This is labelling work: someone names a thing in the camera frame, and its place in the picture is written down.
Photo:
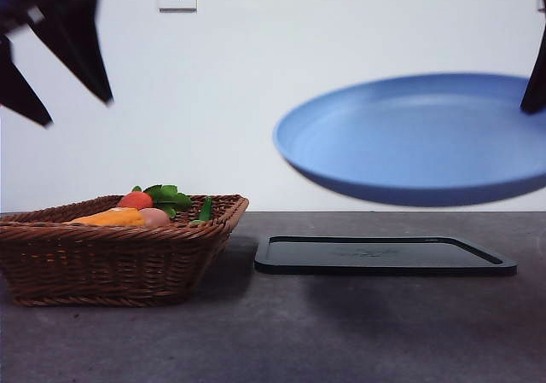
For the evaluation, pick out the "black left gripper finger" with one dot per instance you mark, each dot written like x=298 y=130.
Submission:
x=81 y=50
x=21 y=88

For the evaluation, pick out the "orange carrot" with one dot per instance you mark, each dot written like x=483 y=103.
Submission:
x=134 y=200

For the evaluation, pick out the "blue round plate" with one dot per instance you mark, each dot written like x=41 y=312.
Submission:
x=405 y=144

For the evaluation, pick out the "brown egg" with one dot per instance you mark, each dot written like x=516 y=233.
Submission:
x=155 y=217

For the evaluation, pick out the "green leafy vegetable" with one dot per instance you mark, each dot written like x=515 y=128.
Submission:
x=168 y=195

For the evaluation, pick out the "brown wicker basket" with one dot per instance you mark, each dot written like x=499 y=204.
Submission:
x=106 y=263

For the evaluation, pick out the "dark rectangular tray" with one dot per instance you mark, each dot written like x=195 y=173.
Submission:
x=384 y=256

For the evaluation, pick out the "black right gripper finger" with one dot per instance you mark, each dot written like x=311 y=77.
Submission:
x=535 y=88

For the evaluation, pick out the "green pepper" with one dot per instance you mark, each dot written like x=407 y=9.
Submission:
x=206 y=210

